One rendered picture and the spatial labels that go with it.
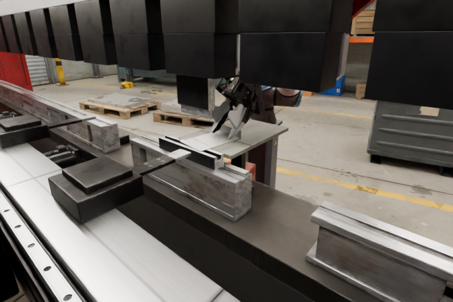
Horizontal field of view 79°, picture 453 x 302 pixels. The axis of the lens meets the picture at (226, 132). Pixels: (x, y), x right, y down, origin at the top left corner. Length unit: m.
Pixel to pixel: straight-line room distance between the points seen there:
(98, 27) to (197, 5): 0.38
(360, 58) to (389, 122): 4.13
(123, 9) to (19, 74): 2.00
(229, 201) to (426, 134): 2.73
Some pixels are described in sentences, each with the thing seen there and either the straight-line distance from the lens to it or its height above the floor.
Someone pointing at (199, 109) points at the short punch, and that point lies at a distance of 0.62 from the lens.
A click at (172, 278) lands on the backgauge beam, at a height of 0.98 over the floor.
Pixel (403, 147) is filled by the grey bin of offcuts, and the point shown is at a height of 0.23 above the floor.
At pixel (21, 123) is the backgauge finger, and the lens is 0.90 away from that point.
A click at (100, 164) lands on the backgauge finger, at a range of 0.54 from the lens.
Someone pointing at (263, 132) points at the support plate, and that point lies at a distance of 0.76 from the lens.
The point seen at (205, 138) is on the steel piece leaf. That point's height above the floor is 1.00.
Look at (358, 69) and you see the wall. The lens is 7.16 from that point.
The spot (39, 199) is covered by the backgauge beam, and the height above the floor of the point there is 0.98.
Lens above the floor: 1.25
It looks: 19 degrees down
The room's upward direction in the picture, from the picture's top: straight up
